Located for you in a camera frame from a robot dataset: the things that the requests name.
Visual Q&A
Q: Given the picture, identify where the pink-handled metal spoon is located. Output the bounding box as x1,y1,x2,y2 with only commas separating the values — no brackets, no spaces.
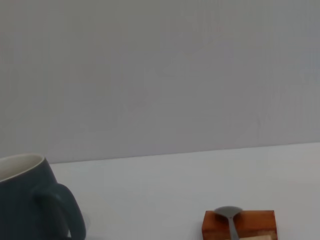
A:
214,206,244,240

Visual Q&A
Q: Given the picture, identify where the dark grey ceramic mug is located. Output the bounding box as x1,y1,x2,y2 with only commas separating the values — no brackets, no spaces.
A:
0,153,87,240

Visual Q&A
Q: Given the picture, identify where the orange-brown wooden block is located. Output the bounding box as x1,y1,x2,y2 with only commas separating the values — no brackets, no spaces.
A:
201,209,277,240

